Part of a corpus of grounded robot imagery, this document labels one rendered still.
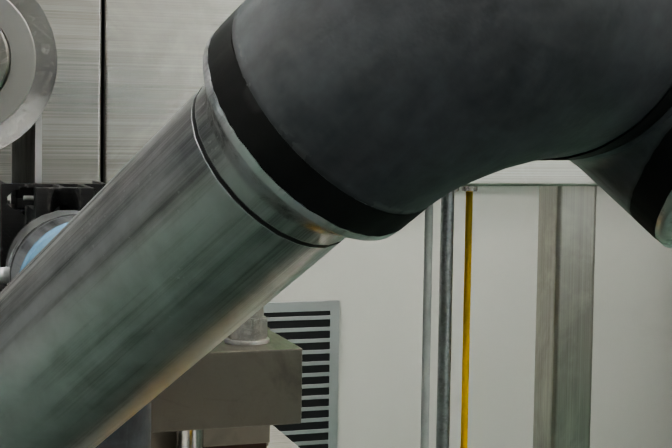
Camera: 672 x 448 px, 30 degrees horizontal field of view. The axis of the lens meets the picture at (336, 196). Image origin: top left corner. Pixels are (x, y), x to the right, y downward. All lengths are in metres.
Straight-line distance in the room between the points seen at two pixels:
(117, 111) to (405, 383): 2.77
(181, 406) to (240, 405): 0.05
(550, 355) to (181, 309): 1.27
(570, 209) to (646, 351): 2.72
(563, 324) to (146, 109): 0.66
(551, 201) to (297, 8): 1.30
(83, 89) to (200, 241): 0.88
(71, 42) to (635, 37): 0.96
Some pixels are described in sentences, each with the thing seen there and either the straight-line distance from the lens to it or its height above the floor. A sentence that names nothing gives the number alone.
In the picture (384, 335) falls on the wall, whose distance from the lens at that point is 3.94.
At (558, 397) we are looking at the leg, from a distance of 1.70.
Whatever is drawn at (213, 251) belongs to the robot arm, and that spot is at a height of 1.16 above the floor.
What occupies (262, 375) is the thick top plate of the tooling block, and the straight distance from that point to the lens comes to 0.99.
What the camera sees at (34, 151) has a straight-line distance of 0.99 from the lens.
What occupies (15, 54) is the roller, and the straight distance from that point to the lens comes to 0.97.
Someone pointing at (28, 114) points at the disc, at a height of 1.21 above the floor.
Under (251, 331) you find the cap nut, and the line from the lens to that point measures 1.00.
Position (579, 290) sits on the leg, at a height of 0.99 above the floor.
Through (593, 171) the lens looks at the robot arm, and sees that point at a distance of 0.50.
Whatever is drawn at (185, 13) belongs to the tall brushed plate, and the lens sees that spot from 1.33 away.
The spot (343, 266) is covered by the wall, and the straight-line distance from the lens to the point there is 3.86.
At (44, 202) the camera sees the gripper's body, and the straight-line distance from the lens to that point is 0.81.
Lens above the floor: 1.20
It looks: 3 degrees down
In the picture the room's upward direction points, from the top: 1 degrees clockwise
